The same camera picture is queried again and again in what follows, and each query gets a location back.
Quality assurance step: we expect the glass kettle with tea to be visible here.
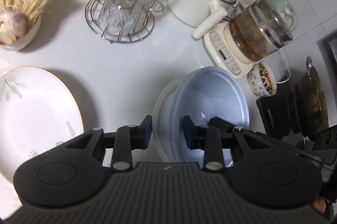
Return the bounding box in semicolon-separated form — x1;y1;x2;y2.
229;0;298;62

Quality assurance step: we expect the cream kettle base with panel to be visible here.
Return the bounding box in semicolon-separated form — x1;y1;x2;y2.
203;22;259;80

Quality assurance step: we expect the metal wire glass rack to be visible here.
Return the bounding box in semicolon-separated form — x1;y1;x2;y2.
84;0;167;43

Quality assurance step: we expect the white bowl with garlic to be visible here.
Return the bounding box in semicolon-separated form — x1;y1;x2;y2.
1;15;42;51

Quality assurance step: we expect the mint green appliance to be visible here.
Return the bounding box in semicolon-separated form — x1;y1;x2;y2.
270;0;295;20

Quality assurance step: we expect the dark metal wok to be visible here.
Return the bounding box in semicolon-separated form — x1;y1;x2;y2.
287;56;328;141

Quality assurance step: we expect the white floral ceramic plate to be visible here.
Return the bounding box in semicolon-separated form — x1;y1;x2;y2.
1;66;84;182

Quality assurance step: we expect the garlic bulb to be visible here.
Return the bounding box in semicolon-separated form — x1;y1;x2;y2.
1;10;26;45

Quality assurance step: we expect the large blue plastic bowl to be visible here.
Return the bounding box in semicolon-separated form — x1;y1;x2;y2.
152;66;250;164

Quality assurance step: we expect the black gas stove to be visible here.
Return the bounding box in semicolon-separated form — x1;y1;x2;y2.
255;76;337;183

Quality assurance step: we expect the patterned ceramic bowl with tea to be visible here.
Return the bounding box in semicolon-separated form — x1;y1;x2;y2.
247;61;277;97

